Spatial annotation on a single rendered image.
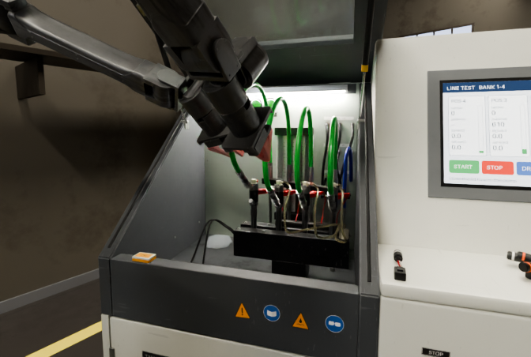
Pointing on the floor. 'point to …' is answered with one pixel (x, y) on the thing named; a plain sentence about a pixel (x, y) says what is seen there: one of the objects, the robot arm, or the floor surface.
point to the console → (434, 313)
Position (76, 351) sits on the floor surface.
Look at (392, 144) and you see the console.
